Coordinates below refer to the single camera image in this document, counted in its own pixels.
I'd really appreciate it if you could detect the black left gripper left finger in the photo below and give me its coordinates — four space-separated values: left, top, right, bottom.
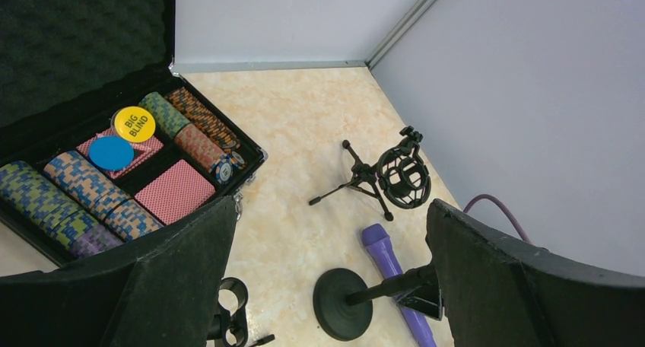
1 196 237 346

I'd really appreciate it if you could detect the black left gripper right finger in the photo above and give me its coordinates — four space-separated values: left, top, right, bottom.
427 199 644 346

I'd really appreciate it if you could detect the black round base mic stand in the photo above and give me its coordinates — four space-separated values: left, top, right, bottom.
313 263 444 342

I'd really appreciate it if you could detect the black tripod mic stand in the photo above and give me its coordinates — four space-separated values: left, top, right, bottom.
206 277 249 346

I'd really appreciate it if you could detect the blue orange chip row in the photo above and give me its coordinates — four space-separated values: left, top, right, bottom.
43 151 164 241

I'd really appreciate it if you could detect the red card deck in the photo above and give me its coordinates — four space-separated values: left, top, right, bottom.
76 128 164 179
135 160 215 225

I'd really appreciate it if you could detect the blue dealer button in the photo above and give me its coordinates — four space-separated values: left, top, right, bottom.
87 135 135 171

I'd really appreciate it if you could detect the black poker chip case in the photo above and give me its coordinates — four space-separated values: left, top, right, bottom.
0 0 268 268

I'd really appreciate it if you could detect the green blue chip row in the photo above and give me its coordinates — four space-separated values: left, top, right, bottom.
1 161 123 259

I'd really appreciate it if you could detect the yellow big blind button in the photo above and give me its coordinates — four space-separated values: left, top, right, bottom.
111 106 156 143

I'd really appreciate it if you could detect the green red chip row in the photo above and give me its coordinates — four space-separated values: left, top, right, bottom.
138 92 233 185

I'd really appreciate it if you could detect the orange black chip row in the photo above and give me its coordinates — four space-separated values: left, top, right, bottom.
165 88 246 170

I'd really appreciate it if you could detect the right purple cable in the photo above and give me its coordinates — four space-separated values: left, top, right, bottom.
463 193 532 245

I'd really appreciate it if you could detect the black shock mount tripod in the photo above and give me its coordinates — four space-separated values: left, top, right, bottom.
308 126 431 221

